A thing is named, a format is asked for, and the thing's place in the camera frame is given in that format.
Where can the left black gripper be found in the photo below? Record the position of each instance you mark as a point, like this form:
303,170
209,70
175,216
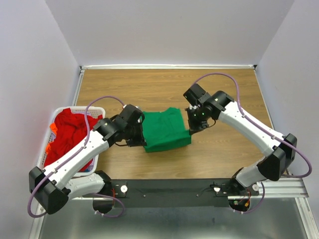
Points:
140,141

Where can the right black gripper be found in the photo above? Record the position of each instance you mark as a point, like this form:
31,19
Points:
193,126

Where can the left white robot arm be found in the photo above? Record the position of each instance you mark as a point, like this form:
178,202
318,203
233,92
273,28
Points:
54,185

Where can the red t-shirt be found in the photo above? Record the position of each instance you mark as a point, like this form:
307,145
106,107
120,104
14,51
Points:
71,130

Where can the aluminium front rail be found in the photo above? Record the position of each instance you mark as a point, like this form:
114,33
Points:
285,188

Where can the white plastic laundry basket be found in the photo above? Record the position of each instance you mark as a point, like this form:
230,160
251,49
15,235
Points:
93,112

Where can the aluminium back table rail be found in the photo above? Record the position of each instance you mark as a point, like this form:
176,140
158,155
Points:
166,66

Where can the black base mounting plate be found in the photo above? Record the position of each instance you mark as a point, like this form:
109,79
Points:
168,193

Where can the green t-shirt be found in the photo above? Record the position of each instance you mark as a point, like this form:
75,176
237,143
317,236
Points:
165,130

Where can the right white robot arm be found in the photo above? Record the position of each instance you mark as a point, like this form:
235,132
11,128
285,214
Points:
275,147

